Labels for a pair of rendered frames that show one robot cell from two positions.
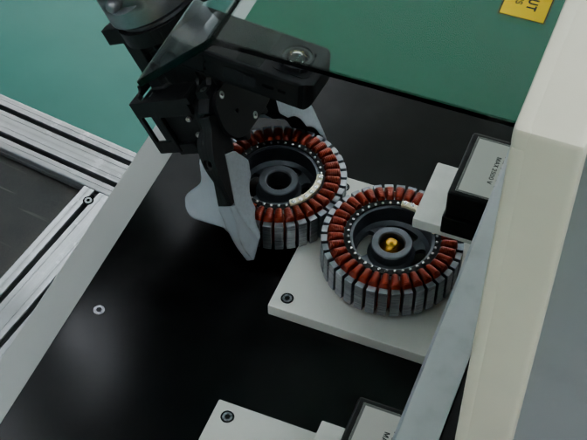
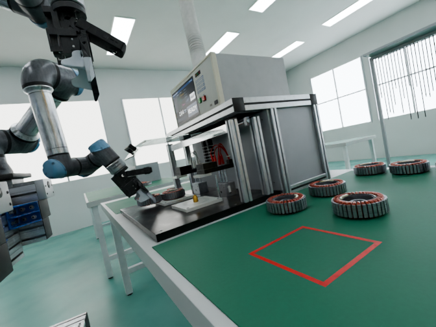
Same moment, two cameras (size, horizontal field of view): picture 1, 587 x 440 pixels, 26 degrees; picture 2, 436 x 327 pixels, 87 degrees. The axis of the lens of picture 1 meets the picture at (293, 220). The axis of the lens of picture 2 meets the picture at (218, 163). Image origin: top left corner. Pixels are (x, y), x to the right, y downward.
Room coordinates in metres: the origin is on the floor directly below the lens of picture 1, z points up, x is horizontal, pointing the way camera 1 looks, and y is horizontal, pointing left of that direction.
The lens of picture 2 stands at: (-0.21, 0.65, 0.95)
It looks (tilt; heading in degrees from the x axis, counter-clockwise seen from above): 2 degrees down; 307
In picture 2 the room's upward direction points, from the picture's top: 11 degrees counter-clockwise
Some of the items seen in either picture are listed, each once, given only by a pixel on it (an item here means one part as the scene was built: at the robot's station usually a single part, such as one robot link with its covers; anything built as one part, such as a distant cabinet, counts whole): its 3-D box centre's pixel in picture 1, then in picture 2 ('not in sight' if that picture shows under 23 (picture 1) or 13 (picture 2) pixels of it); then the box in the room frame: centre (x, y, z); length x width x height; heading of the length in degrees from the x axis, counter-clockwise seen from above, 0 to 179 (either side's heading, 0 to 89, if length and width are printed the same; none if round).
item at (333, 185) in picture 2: not in sight; (326, 187); (-0.03, -0.14, 0.77); 0.11 x 0.11 x 0.04
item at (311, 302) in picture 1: (389, 267); (174, 198); (0.63, -0.08, 0.78); 0.15 x 0.15 x 0.01; 68
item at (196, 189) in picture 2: not in sight; (200, 187); (0.58, -0.21, 0.80); 0.07 x 0.05 x 0.06; 158
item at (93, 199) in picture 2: not in sight; (135, 213); (2.65, -1.10, 0.37); 1.85 x 1.10 x 0.75; 158
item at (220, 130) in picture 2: not in sight; (193, 140); (0.48, -0.12, 1.03); 0.62 x 0.01 x 0.03; 158
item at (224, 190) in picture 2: not in sight; (225, 188); (0.35, -0.12, 0.80); 0.07 x 0.05 x 0.06; 158
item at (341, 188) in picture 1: (279, 186); (149, 199); (0.70, 0.01, 0.80); 0.11 x 0.11 x 0.04
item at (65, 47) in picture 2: not in sight; (71, 36); (0.35, 0.37, 1.29); 0.09 x 0.08 x 0.12; 60
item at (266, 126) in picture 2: not in sight; (225, 157); (0.42, -0.27, 0.92); 0.66 x 0.01 x 0.30; 158
